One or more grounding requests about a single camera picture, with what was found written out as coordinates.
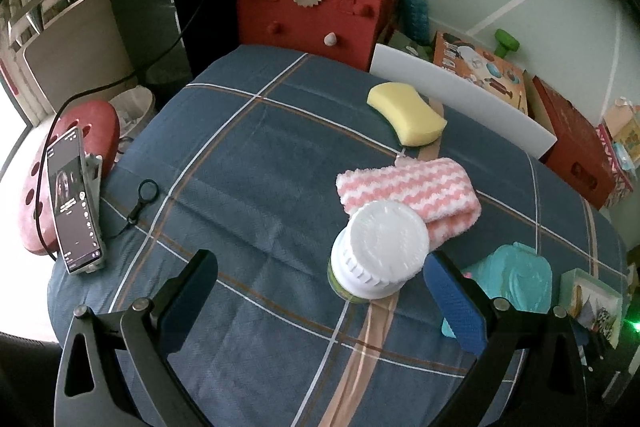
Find leopard print scrunchie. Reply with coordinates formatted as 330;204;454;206
591;308;615;340

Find white tray with teal rim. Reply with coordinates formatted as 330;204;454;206
558;269;623;348

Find teal wet wipes pack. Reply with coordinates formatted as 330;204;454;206
462;242;552;313

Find red patterned box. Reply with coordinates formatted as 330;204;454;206
597;119;639;208

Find smartphone in clear case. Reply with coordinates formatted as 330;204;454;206
46;124;104;274

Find white cap jar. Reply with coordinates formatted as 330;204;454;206
328;200;431;303

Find pink striped towel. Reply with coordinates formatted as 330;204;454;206
335;158;482;249

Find red cardboard box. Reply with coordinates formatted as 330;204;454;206
524;72;615;209

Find red stool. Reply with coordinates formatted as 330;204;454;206
19;98;122;256

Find blue plaid tablecloth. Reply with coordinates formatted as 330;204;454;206
46;43;629;427

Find beige gift bag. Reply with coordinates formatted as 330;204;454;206
603;96;639;156

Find yellow sponge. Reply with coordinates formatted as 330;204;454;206
367;82;447;147

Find white foam board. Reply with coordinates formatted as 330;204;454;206
369;43;556;158

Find green dumbbell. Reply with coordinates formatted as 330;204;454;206
494;28;520;58

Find orange toy box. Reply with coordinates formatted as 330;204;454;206
433;31;528;115

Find blue water bottle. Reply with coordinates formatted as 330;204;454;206
404;0;430;44

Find black ring lanyard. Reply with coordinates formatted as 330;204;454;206
104;178;161;241

